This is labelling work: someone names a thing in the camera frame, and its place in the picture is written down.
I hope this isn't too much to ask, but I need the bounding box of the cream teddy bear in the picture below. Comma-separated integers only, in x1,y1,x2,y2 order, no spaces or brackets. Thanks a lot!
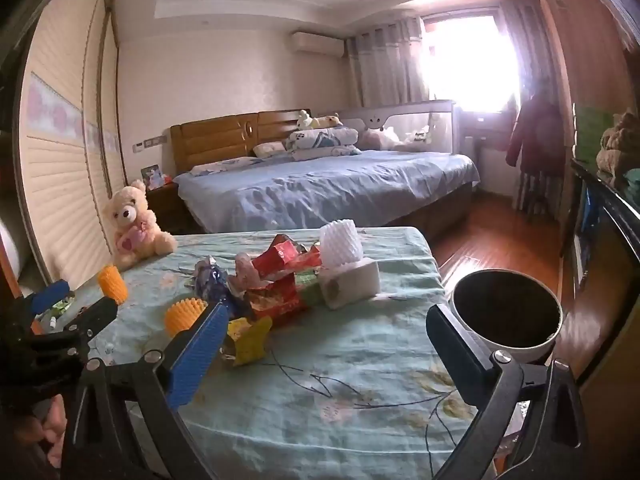
103,180,179,272

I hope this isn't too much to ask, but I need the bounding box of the white foam fruit net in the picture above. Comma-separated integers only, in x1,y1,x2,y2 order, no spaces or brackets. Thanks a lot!
319,219,362,266

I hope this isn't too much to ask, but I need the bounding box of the red white carton box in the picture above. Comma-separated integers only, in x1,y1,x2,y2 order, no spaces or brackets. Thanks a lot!
244,272,323,328

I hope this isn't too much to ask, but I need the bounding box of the green floral tablecloth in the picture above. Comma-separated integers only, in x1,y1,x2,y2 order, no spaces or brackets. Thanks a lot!
40,226,481,480

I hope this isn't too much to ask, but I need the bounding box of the grey patterned curtain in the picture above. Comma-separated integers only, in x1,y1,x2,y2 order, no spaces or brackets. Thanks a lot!
346,16,431,108
497,0,543,111

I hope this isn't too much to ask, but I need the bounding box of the person's left hand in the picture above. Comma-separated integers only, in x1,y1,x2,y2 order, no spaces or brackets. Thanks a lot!
25,396,67,461

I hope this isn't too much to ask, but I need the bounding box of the black bin with white rim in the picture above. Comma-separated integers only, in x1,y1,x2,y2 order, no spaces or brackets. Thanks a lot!
449,269,564,365

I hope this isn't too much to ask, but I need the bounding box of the tall wooden cabinet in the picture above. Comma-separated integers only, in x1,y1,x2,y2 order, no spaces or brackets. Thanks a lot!
529,0,581,241

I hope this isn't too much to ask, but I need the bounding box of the blue print pillow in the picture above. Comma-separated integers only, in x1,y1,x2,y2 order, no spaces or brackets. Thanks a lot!
190,156,262,177

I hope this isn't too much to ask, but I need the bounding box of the white foam block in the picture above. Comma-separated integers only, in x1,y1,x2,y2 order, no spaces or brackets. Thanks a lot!
318,256,382,312

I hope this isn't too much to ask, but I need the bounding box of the white air conditioner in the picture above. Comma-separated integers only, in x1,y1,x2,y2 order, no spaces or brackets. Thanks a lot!
291,30,347,58

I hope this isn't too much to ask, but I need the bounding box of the pink plastic wrapper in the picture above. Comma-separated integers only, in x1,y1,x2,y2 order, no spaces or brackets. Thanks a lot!
227,254,261,293

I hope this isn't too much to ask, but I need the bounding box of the black glossy cabinet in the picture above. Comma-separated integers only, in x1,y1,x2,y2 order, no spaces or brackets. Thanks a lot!
560,157,640,376

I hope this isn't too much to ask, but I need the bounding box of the red snack wrapper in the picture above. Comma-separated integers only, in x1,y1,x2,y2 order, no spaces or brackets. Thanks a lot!
250,235,323,281

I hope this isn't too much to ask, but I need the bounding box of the green snack packet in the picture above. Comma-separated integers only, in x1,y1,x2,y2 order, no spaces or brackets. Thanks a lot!
47,296,77,318

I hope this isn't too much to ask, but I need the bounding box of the grey bed guard rail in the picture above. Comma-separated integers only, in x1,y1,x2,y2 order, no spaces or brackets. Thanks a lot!
340,100,458,156

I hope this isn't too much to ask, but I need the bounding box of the brown plush toy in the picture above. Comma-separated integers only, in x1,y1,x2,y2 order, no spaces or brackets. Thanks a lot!
595,107,640,173

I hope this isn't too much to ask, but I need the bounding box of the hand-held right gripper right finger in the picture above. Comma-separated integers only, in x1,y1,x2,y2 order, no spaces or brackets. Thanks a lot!
426,303,589,480

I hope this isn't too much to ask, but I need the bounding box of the wooden headboard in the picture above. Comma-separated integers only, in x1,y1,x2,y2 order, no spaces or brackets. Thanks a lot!
170,109,312,176

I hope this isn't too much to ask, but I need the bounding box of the bed with blue sheet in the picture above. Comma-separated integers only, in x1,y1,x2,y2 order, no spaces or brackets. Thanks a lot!
172,150,481,243

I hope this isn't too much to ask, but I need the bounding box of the pink plush toy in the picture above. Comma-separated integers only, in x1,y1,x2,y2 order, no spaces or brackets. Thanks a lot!
360,127,401,151

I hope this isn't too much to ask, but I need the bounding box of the orange foam fruit net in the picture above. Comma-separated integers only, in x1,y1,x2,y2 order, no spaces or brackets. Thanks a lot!
165,297,207,338
97,265,128,305

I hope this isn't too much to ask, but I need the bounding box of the cream sliding wardrobe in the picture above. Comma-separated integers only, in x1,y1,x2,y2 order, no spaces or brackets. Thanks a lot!
15,0,128,286

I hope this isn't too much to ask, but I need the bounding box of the folded panda print quilt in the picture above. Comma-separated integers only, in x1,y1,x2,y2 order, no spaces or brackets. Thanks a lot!
286,127,362,162

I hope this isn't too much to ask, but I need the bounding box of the wooden nightstand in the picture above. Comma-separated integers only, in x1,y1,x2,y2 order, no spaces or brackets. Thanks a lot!
145,180,193,236

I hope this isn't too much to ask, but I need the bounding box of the wall switch panel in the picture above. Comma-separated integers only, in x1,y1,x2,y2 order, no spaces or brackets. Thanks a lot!
132,135,168,153

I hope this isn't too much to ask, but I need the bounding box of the bright window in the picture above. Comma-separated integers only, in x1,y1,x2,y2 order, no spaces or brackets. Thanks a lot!
425,12,521,116

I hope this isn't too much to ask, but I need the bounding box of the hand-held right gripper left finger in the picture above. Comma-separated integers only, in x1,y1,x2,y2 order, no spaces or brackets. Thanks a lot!
60,301,231,480

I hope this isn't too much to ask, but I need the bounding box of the blue foil wrapper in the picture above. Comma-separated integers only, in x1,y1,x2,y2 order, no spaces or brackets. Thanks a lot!
187,256,236,318

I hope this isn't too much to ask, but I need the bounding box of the dark red coat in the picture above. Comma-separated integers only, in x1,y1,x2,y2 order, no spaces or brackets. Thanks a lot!
505,92,568,176

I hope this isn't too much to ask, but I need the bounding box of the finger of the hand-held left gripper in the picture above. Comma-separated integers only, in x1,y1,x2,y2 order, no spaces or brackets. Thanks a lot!
30,297,118,357
22,280,71,318

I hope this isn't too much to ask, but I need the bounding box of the yellow snack wrapper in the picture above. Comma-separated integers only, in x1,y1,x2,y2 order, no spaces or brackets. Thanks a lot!
222,316,273,367

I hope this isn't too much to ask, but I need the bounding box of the green box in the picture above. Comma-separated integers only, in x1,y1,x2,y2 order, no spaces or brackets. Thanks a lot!
574,104,613,161

